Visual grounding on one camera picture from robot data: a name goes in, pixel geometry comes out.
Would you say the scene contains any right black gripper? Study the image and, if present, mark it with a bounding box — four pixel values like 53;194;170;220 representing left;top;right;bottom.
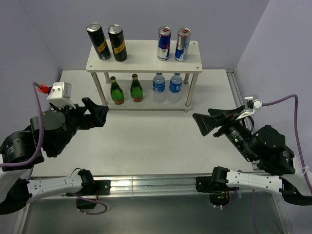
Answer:
190;104;255;160

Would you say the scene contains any right clear water bottle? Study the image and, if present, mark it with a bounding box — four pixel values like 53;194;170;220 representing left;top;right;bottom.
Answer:
169;73;183;103

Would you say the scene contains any left clear water bottle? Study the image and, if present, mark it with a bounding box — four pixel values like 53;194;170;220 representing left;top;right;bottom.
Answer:
153;73;166;103

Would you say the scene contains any aluminium frame rail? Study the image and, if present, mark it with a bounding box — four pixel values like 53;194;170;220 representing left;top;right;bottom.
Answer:
12;68;293;234

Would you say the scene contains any green glass bottle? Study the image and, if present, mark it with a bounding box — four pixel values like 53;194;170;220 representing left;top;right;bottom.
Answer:
130;74;143;102
110;76;124;105

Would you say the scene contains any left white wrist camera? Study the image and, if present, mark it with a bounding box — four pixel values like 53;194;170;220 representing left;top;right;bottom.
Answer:
47;82;75;108

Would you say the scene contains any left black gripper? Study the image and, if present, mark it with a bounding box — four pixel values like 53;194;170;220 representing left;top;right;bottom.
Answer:
52;97;109;155

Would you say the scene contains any black yellow-label can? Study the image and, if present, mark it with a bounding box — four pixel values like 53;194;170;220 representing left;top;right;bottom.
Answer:
86;22;111;60
108;24;127;61

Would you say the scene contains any clear water bottle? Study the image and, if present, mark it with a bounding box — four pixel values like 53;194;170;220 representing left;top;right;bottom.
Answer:
153;73;166;103
169;73;183;103

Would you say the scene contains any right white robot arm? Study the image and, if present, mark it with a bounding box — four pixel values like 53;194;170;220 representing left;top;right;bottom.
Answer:
193;106;312;206

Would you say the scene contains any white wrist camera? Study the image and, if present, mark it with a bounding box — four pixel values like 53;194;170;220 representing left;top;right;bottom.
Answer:
236;95;262;120
47;82;75;108

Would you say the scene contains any white two-tier shelf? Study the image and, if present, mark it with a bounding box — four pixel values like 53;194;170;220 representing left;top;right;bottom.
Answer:
86;40;202;112

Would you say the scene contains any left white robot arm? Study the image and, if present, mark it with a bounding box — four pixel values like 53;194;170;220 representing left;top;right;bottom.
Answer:
0;97;109;215

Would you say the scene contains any silver blue energy can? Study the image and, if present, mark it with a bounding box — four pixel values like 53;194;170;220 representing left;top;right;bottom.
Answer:
175;28;191;62
157;26;171;60

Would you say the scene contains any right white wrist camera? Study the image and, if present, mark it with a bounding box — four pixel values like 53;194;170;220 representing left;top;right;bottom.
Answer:
236;95;262;120

